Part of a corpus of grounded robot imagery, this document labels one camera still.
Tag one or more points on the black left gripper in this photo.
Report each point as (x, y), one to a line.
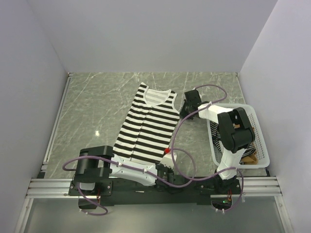
(170, 171)

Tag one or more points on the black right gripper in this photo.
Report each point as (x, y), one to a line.
(182, 114)

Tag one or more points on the wide striped tank top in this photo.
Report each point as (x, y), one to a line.
(148, 126)

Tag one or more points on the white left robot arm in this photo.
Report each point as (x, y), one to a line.
(99, 163)

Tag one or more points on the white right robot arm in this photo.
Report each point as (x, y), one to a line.
(235, 131)

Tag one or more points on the thin striped tank top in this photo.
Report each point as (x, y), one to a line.
(216, 140)

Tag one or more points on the tan brown tank top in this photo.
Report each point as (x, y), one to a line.
(249, 159)

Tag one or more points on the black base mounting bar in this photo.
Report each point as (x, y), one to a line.
(196, 192)

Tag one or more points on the white plastic laundry basket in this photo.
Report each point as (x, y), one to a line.
(259, 143)

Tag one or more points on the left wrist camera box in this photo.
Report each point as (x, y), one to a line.
(167, 158)

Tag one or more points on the aluminium frame rail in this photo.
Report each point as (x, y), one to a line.
(63, 188)

